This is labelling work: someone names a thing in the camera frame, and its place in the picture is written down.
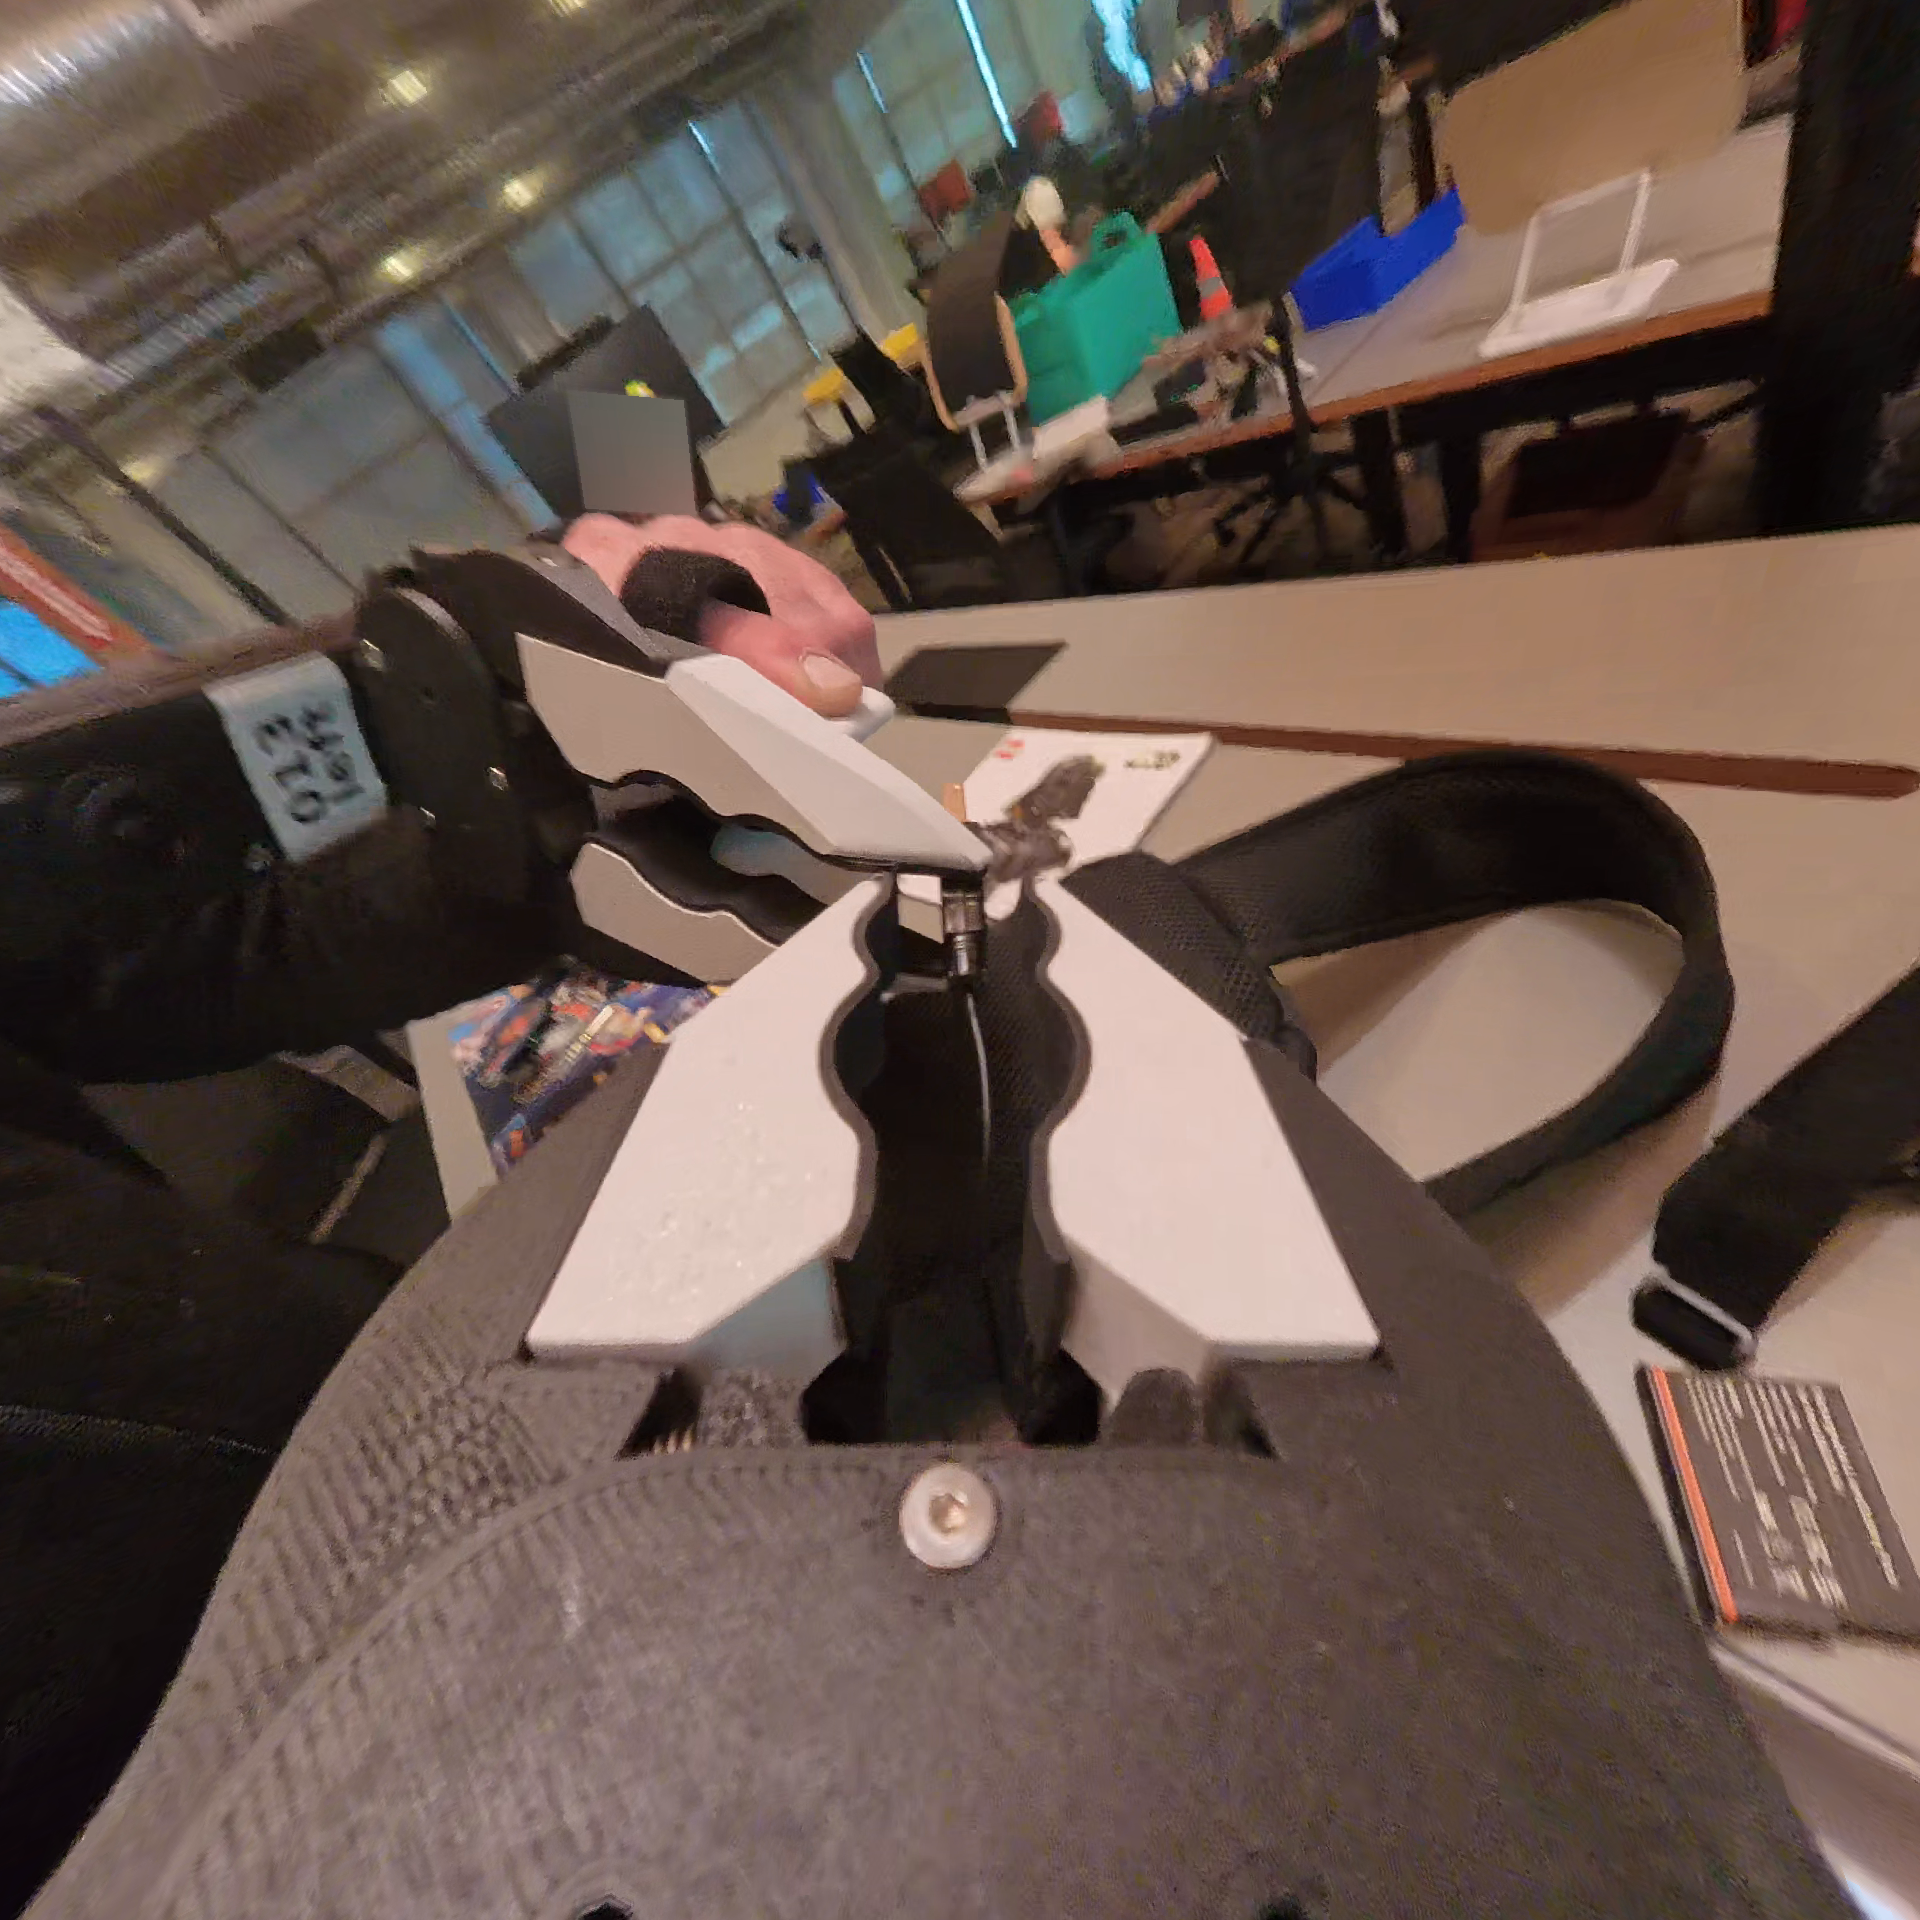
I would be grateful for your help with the orange traffic cone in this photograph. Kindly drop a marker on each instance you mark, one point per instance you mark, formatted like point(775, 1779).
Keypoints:
point(1208, 285)

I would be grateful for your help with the green fabric bag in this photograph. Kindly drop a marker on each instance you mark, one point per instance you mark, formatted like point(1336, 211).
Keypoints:
point(1095, 330)

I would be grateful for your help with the black stand pole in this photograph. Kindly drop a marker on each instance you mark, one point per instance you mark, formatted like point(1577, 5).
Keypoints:
point(1838, 270)

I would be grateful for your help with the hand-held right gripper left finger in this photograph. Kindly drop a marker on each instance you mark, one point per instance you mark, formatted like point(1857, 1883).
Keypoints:
point(720, 1184)

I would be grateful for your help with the beige board panel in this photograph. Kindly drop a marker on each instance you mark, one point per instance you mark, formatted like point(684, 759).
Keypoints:
point(1590, 105)

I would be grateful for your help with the black orange camera battery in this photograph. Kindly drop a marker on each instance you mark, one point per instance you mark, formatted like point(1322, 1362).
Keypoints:
point(1799, 1499)

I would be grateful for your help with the black wooden chair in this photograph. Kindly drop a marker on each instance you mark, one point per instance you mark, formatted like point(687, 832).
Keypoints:
point(967, 345)

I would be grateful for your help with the person's left hand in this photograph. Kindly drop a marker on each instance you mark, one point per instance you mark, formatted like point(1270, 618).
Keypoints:
point(819, 629)

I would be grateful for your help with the blue plastic bin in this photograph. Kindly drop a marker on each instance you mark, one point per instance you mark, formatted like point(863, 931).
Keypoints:
point(1364, 270)

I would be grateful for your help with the person's left forearm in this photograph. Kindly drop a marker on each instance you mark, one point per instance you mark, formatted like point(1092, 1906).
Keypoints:
point(150, 931)

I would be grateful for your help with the white instruction booklet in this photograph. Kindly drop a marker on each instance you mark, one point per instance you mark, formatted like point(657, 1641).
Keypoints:
point(1142, 779)

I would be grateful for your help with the blue robot kit box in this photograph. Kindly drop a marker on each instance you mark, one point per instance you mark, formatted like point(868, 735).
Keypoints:
point(555, 1049)

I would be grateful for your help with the white document stand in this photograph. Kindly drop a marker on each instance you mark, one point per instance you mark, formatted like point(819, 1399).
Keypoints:
point(1575, 301)

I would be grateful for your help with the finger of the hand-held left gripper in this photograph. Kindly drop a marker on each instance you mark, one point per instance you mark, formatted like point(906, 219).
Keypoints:
point(750, 735)
point(662, 922)

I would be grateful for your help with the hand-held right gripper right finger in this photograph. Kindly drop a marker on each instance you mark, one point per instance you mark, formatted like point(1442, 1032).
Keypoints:
point(1200, 1200)

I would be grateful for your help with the black backpack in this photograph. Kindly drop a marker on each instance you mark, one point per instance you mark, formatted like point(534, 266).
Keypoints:
point(1185, 931)

